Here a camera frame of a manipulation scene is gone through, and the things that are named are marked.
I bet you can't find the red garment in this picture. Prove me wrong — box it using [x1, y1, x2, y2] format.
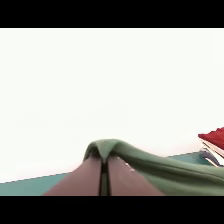
[197, 126, 224, 151]

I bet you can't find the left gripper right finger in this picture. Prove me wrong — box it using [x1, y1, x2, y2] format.
[107, 155, 165, 197]

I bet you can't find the purple garment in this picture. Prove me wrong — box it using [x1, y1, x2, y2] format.
[199, 150, 223, 168]

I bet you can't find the white garment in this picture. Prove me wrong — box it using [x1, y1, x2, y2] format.
[201, 139, 224, 160]

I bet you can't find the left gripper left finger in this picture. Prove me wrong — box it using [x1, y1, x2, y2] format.
[43, 155, 102, 197]

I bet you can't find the green garment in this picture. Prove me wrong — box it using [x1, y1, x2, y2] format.
[83, 138, 224, 197]

